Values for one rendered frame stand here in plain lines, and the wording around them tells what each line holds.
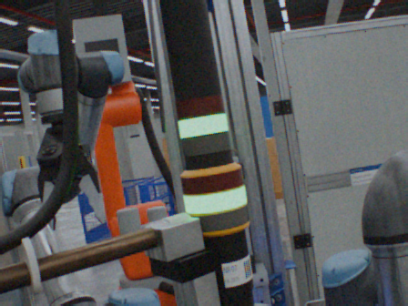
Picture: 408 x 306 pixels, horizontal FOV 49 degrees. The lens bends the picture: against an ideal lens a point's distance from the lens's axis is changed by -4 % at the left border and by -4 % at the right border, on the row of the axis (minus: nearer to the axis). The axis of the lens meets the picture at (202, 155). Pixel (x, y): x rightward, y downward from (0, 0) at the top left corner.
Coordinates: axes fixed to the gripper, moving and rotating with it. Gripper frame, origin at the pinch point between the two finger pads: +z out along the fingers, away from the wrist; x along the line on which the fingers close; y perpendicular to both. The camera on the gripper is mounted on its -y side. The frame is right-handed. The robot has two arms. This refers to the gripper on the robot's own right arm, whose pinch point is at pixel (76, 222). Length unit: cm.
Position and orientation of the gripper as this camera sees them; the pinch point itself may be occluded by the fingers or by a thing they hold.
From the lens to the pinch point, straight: 87.7
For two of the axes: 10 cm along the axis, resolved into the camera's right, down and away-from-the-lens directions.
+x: -9.9, 1.6, -0.1
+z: 1.6, 9.8, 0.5
